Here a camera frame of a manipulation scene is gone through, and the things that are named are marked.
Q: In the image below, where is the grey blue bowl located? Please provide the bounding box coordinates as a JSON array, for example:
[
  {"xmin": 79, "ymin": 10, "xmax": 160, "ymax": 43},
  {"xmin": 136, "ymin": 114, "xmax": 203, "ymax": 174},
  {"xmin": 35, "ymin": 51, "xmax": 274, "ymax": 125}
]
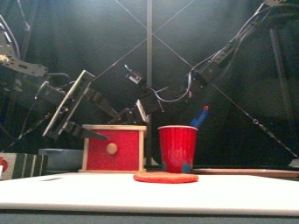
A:
[{"xmin": 37, "ymin": 148, "xmax": 85, "ymax": 172}]

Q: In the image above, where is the brown wooden tray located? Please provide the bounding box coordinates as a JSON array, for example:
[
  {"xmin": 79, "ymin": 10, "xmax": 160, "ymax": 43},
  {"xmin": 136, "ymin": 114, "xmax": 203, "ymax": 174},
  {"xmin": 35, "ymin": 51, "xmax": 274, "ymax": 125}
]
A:
[{"xmin": 191, "ymin": 168, "xmax": 299, "ymax": 179}]

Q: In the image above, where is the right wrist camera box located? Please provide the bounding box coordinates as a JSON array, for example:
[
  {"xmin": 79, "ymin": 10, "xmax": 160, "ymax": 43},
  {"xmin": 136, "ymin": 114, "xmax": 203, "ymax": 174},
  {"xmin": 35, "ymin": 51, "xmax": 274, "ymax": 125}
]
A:
[{"xmin": 124, "ymin": 64, "xmax": 145, "ymax": 88}]

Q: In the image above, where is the blue cutter with red tip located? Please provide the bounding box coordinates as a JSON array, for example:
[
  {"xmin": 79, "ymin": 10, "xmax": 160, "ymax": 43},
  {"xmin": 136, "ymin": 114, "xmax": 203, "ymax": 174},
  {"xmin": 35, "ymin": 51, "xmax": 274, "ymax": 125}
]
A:
[{"xmin": 190, "ymin": 105, "xmax": 211, "ymax": 130}]

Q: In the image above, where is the red wooden drawer box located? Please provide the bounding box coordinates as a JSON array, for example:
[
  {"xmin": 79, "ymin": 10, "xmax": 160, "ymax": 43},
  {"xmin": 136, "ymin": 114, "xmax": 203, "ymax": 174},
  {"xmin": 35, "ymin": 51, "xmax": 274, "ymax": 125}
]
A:
[{"xmin": 79, "ymin": 124, "xmax": 148, "ymax": 173}]

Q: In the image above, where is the green white striped box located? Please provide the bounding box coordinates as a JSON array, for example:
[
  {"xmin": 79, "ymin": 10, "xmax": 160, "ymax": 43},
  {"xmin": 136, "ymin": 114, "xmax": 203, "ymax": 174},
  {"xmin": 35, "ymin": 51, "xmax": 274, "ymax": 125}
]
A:
[{"xmin": 0, "ymin": 152, "xmax": 49, "ymax": 181}]

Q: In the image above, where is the grey loop cable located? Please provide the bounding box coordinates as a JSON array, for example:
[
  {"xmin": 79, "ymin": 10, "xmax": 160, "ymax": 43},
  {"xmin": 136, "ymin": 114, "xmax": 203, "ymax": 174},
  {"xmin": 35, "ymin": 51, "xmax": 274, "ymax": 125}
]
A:
[{"xmin": 148, "ymin": 71, "xmax": 195, "ymax": 103}]

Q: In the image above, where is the white cutting board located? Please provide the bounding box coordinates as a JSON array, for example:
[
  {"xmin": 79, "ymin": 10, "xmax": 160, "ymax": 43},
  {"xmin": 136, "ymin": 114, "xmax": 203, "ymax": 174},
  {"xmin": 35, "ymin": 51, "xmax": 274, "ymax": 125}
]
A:
[{"xmin": 0, "ymin": 171, "xmax": 299, "ymax": 217}]

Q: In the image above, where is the red plastic cup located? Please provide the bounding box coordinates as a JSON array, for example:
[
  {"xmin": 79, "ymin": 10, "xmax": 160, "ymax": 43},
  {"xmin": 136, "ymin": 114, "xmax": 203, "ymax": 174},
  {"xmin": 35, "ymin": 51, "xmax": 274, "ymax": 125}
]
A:
[{"xmin": 156, "ymin": 125, "xmax": 200, "ymax": 175}]

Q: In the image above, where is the round wooden drawer knob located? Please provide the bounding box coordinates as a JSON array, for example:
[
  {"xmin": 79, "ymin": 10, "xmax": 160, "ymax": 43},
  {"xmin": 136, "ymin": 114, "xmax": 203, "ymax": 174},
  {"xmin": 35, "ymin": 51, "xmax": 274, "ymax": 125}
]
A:
[{"xmin": 105, "ymin": 143, "xmax": 119, "ymax": 156}]

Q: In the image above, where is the vertical metal frame pole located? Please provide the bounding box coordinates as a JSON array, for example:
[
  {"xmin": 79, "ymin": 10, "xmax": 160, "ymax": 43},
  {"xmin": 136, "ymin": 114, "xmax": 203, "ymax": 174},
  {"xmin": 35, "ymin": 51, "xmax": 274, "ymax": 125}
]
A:
[{"xmin": 144, "ymin": 0, "xmax": 155, "ymax": 167}]

